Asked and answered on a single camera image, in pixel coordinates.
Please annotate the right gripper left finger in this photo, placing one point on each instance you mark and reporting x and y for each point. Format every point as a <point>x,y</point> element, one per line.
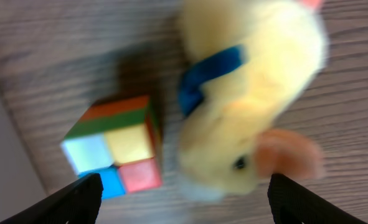
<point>77,203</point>

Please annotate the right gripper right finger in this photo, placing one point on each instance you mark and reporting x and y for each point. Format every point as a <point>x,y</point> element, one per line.
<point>291,203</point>

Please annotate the multicoloured puzzle cube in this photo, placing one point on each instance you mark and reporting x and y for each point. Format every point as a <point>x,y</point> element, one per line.
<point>121,141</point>

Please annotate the white plush duck toy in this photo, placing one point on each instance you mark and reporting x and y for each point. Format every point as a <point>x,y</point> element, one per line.
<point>249,61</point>

